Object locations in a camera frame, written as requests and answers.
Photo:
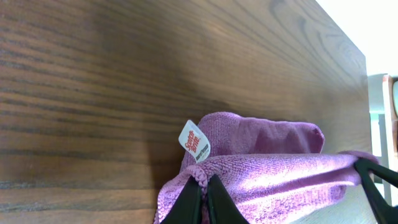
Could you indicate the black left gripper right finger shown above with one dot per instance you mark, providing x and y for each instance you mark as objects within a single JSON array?
[{"x": 221, "y": 208}]

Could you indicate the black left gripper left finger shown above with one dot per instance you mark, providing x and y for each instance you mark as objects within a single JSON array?
[{"x": 187, "y": 208}]

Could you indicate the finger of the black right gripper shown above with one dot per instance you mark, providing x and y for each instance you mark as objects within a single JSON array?
[{"x": 383, "y": 212}]

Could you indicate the purple microfiber cloth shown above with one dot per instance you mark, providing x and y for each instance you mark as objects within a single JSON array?
[{"x": 274, "y": 171}]

